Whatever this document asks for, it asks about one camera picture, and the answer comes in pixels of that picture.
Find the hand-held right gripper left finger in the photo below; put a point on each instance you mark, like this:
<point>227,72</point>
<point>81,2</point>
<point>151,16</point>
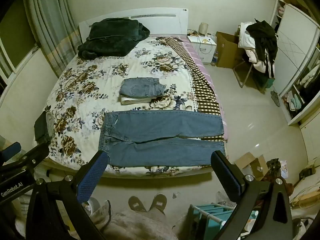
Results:
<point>93,177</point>

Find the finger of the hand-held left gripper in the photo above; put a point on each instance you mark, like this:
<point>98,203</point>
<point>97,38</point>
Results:
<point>10,149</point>
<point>30,157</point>

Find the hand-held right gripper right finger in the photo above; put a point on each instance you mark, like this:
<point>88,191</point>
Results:
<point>231,178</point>

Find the blue denim pants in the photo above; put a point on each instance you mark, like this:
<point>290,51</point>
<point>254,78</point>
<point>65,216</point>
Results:
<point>162,130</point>

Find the folded cream pants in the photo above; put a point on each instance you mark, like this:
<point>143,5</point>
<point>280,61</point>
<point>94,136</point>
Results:
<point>132,100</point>

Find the small open cardboard box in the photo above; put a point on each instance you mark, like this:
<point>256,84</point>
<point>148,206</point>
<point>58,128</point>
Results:
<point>250,166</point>

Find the teal storage rack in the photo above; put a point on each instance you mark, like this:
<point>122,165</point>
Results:
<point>212,215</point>

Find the dark patterned cloth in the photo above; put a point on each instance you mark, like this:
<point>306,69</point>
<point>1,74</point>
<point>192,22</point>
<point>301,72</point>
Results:
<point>275,172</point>

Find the person's left slipper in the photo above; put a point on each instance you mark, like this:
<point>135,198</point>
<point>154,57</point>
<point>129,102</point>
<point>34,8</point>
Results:
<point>137,204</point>

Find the person's slipper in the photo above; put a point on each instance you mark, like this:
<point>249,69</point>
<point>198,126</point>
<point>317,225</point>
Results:
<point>158,202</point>
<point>137,204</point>

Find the person's legs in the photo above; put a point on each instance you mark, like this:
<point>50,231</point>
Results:
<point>142,226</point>

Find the person's right slipper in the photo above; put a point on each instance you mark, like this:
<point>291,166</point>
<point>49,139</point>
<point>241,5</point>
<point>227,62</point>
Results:
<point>158,202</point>

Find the brown checked blanket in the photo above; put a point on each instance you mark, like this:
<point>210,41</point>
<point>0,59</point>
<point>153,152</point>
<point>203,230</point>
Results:
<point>203,95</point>

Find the grey slipper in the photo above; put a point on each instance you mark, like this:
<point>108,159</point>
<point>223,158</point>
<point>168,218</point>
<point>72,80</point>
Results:
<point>276,98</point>

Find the floral fleece blanket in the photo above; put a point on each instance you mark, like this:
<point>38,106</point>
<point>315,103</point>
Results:
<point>100,80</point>

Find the teal folded cloth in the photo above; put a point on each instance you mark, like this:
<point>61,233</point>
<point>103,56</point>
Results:
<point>296,102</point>

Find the white framed window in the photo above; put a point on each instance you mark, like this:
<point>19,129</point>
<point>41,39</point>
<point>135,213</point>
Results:
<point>15,47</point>

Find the metal folding chair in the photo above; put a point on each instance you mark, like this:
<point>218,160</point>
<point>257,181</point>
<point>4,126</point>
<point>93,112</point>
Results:
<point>243,70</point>

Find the grey green curtain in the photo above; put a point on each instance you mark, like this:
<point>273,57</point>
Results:
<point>50,30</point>

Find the large cardboard box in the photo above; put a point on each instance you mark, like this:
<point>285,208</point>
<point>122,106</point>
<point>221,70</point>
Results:
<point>227,52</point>

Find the white nightstand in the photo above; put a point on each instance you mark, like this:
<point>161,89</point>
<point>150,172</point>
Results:
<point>201,48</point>

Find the white clothing pile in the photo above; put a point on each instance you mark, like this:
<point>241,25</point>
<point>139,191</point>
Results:
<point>246,40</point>

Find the dark green plush blanket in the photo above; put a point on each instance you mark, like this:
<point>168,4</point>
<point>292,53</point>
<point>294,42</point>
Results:
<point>110,37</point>

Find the white wardrobe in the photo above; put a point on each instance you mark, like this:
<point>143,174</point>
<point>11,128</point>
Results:
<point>292,50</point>

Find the black clothing pile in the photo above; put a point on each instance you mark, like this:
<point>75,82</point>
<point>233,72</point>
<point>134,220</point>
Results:
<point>265,37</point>

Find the white bed headboard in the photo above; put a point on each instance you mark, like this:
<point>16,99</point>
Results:
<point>162,20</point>

